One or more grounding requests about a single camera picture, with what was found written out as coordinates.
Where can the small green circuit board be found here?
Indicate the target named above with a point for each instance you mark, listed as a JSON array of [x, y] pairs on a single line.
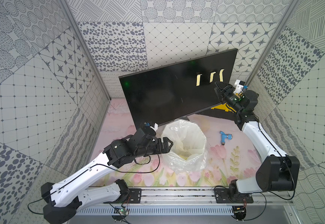
[[121, 211]]

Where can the clear plastic trash bag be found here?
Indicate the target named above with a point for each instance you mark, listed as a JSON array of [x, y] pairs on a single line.
[[188, 153]]

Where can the blue pipe fitting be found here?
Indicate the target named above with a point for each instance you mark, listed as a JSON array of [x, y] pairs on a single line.
[[224, 137]]

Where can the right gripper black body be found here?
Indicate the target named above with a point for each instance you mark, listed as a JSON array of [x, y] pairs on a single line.
[[231, 99]]

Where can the black computer monitor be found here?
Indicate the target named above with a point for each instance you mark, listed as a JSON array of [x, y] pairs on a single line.
[[169, 92]]

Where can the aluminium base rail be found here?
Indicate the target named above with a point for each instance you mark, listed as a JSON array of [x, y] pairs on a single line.
[[198, 196]]

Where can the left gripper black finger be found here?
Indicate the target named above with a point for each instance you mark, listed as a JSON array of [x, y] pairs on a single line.
[[166, 147], [166, 140]]

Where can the yellow sticky note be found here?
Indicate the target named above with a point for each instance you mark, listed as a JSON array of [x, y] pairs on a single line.
[[221, 78], [198, 80], [211, 76]]

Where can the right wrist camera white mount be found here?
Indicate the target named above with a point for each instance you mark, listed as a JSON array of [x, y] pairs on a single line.
[[240, 86]]

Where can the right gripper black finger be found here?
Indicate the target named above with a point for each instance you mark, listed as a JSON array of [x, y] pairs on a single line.
[[221, 85], [218, 93]]

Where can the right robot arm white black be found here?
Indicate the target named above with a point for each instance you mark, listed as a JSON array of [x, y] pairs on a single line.
[[278, 170]]

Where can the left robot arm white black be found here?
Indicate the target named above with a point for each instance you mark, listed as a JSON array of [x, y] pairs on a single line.
[[65, 198]]

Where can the yellow and black toolbox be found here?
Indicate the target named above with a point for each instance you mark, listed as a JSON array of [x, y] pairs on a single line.
[[220, 111]]

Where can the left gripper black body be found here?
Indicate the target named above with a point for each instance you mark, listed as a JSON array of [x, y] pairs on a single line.
[[159, 145]]

